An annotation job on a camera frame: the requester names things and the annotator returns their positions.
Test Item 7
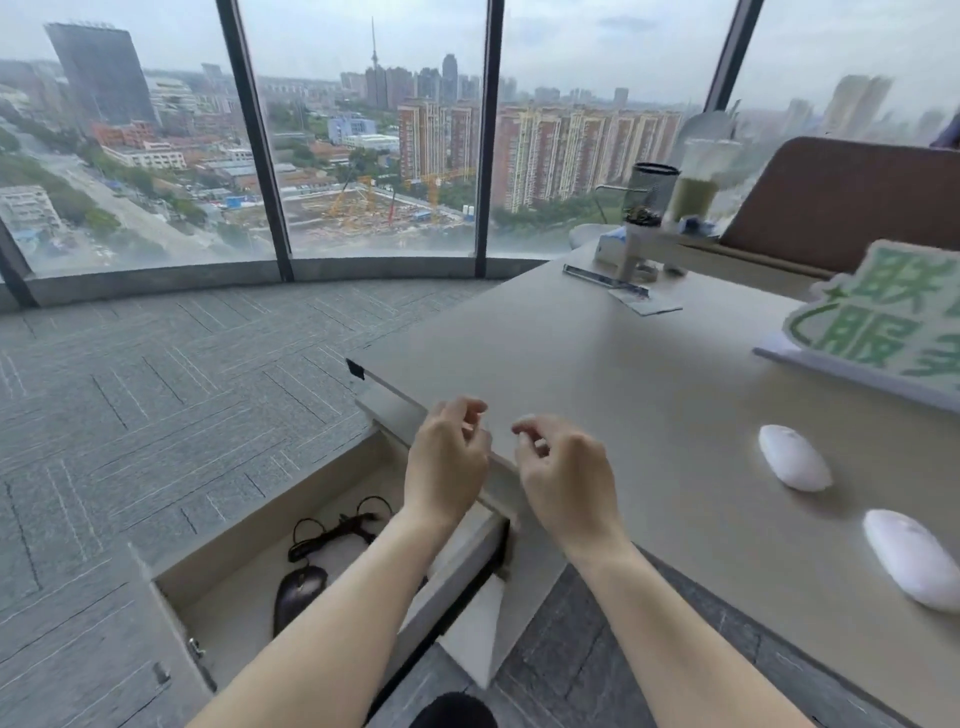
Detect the person's left hand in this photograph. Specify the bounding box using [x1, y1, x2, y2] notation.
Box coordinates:
[403, 396, 494, 531]

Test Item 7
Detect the person's right hand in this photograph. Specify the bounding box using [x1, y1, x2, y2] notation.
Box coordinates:
[511, 413, 633, 561]

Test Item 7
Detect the person's left forearm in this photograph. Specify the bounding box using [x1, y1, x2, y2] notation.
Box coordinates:
[186, 504, 475, 728]

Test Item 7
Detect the person's right forearm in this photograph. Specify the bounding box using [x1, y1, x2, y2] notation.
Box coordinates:
[561, 525, 817, 728]

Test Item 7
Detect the light blue paper sheet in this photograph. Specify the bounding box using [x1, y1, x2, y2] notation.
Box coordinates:
[606, 288, 684, 318]

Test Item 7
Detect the white tissue box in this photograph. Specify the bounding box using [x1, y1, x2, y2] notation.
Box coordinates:
[594, 228, 633, 282]

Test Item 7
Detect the small white plant pot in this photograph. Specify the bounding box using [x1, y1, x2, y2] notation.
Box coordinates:
[622, 205, 666, 285]

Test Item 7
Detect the black computer mouse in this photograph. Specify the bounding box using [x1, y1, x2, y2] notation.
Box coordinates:
[273, 564, 330, 639]

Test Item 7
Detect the beige open desk drawer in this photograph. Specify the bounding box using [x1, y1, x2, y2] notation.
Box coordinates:
[129, 431, 520, 728]

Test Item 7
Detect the white computer mouse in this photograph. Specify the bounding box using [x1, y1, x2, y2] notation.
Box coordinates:
[757, 423, 834, 494]
[861, 509, 960, 615]

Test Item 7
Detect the black mesh pen holder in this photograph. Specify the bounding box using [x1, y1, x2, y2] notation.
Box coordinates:
[624, 162, 681, 226]

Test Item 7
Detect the plastic cup of green drink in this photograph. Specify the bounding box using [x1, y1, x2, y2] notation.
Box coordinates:
[666, 109, 744, 226]

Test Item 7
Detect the green and white sign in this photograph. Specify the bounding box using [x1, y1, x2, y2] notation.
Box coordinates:
[753, 239, 960, 415]

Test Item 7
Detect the brown desk divider panel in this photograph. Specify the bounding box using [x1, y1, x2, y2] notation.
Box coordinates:
[717, 135, 960, 276]

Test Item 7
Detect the black mouse cable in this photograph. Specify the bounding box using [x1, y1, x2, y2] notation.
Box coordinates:
[288, 495, 396, 565]

